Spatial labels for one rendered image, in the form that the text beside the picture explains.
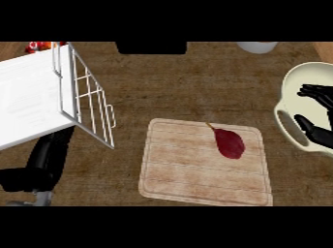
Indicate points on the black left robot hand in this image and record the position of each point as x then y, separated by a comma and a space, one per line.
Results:
40, 168

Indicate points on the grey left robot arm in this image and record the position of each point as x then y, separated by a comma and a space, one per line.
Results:
37, 198

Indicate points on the cream pot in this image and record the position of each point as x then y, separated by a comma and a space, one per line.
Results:
306, 74

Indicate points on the pale wooden cutting board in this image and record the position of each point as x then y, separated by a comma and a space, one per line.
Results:
197, 174

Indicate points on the white flat panel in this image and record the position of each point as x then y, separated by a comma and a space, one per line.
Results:
21, 97

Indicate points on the white cup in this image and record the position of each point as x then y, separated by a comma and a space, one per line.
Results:
258, 46

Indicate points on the red and white item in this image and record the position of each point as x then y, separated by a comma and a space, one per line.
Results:
38, 46

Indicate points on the black appliance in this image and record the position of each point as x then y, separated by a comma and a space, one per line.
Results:
150, 47

